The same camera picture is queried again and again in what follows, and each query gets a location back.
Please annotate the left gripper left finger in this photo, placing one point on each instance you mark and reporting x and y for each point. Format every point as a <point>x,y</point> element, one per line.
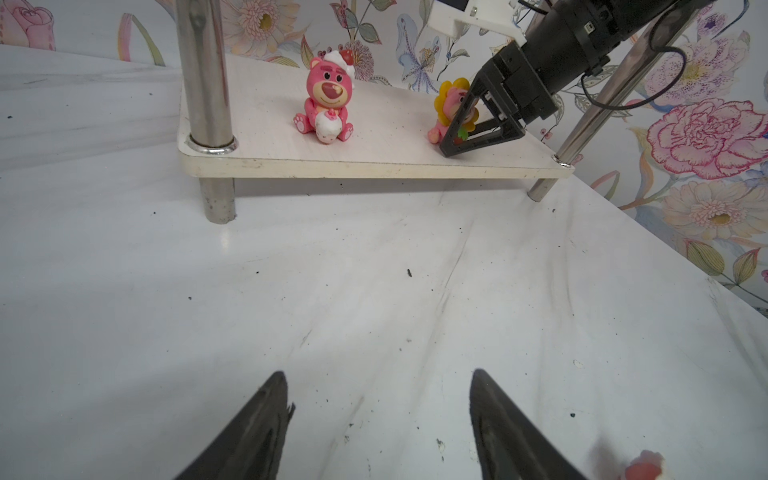
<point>251,444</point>

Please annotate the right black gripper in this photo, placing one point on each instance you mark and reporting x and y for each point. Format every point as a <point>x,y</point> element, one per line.
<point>517,84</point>

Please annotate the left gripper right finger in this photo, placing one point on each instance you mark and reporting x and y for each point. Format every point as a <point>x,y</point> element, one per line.
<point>508,444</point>

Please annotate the pink bear yellow flower toy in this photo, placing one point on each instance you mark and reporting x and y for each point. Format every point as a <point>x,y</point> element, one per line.
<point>451,95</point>

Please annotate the pink bear white bowl toy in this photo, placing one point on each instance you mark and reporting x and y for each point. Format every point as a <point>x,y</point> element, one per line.
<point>649,465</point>

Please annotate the pink bear with strawberry hat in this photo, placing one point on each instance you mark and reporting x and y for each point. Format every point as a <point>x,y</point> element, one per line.
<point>330,89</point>

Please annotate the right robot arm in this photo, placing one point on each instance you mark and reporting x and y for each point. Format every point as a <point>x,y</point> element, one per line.
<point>646,11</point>

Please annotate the white two-tier shelf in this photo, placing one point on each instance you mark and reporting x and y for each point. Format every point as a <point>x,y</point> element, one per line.
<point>236,121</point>

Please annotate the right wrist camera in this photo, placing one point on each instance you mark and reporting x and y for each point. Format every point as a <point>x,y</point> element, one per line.
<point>450,18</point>

